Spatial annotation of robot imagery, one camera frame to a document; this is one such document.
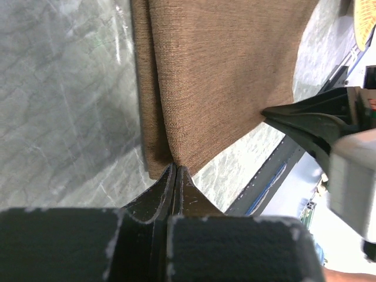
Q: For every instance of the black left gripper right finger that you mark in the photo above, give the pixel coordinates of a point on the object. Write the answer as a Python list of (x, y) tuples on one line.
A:
[(203, 244)]

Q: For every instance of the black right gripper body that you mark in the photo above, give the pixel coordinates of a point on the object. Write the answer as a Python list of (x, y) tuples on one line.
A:
[(365, 101)]

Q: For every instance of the brown cloth napkin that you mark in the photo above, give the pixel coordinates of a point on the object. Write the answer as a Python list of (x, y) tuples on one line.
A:
[(206, 69)]

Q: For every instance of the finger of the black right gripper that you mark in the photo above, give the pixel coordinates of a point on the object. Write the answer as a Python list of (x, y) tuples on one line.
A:
[(316, 123)]

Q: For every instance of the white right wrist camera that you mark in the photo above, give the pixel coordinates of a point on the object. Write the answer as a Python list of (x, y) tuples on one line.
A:
[(352, 182)]

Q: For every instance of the orange woven placemat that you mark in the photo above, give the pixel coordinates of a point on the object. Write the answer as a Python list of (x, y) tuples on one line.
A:
[(364, 21)]

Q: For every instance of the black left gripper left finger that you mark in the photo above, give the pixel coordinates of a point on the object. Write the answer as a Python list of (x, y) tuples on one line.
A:
[(89, 244)]

